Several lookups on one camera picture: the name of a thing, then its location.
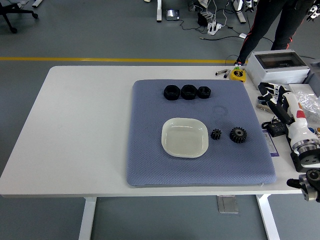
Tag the white square shallow box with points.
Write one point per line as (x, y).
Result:
(184, 140)

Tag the person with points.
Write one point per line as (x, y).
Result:
(260, 27)

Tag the small black hex nut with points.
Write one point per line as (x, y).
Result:
(204, 93)

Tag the blue-grey padded mat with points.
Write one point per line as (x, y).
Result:
(190, 172)

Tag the white table leg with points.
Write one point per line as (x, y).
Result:
(86, 220)
(268, 220)

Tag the metal floor plate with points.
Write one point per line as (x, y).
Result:
(227, 204)

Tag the grey electrical enclosure box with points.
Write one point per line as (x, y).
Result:
(282, 72)

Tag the yellow tape measure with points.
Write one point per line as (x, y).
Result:
(238, 75)

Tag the purple-edged card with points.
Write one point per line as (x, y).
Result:
(271, 146)

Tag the black desk telephone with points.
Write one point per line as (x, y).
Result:
(173, 15)

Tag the large black gear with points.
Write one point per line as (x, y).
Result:
(237, 135)

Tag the tan resistor strip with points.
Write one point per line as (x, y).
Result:
(263, 108)

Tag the black office chair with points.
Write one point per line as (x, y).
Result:
(10, 15)

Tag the white flat box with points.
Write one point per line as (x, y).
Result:
(300, 88)

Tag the silver and black marker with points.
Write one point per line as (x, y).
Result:
(221, 72)

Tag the black device with display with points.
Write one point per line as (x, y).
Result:
(276, 129)

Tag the white power strip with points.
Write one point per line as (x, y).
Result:
(214, 28)

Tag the white desk leg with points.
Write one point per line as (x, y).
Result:
(159, 11)
(240, 15)

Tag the clear bag of screws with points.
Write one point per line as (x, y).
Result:
(310, 102)

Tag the short black marker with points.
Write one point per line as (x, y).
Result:
(226, 75)

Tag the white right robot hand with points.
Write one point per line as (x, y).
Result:
(297, 120)

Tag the small black gear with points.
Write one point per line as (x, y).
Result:
(216, 134)

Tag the grey metal case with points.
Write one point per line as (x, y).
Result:
(314, 75)

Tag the large black hex nut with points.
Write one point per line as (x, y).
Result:
(189, 92)
(171, 93)

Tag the white power adapter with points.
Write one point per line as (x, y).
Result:
(243, 35)

